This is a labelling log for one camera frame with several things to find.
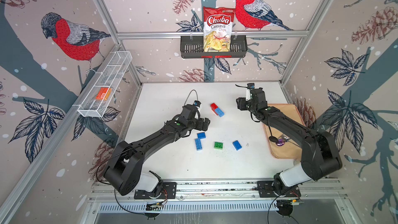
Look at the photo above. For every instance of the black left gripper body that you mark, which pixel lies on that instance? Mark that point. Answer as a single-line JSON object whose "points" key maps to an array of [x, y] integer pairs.
{"points": [[199, 124]]}

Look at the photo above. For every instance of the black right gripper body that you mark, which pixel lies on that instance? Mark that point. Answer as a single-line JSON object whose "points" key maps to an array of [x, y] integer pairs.
{"points": [[242, 104]]}

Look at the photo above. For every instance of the long red lego brick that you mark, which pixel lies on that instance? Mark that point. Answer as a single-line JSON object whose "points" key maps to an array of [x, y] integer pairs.
{"points": [[213, 107]]}

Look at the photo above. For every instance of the light blue long lego brick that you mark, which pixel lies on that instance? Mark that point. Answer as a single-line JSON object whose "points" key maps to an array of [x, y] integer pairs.
{"points": [[219, 112]]}

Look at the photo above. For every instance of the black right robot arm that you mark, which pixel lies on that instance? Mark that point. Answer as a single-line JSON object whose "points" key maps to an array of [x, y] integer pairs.
{"points": [[320, 155]]}

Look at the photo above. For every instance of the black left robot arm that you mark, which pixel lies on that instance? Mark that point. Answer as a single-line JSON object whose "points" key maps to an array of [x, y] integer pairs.
{"points": [[124, 169]]}

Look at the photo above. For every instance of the small blue lego brick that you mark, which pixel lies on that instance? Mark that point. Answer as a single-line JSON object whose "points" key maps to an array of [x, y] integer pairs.
{"points": [[201, 135]]}

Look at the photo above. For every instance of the green lego brick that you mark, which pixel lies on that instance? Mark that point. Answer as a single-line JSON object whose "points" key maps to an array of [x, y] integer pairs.
{"points": [[218, 145]]}

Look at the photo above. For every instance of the blue square lego brick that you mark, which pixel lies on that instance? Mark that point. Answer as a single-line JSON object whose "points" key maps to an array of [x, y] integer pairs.
{"points": [[237, 145]]}

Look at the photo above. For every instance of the purple spoon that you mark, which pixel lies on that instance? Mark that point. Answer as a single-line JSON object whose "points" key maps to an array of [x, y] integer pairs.
{"points": [[280, 141]]}

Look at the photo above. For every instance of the tan wooden tray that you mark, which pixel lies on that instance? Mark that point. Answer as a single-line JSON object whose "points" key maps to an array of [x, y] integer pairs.
{"points": [[289, 149]]}

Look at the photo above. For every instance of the Chuba cassava chips bag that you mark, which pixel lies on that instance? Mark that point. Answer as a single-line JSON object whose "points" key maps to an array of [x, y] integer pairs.
{"points": [[218, 25]]}

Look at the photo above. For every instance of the orange red block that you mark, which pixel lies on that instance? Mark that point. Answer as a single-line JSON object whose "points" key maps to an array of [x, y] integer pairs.
{"points": [[103, 94]]}

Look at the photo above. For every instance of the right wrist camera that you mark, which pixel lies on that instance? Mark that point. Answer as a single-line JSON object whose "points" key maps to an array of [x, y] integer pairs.
{"points": [[250, 87]]}

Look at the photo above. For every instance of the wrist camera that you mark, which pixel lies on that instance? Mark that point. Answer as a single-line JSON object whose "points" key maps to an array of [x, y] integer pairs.
{"points": [[197, 103], [250, 87]]}

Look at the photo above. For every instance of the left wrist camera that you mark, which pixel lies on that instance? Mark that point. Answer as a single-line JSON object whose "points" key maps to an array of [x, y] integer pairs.
{"points": [[197, 103]]}

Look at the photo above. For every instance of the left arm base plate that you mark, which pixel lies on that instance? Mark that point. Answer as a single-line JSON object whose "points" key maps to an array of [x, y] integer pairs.
{"points": [[162, 191]]}

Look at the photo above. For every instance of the black wire basket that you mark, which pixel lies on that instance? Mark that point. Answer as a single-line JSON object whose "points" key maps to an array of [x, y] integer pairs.
{"points": [[193, 48]]}

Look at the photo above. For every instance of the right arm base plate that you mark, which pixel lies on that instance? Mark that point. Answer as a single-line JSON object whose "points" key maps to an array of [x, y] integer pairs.
{"points": [[266, 190]]}

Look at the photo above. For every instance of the white wire shelf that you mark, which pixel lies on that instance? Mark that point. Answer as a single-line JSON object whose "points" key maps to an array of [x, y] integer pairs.
{"points": [[110, 77]]}

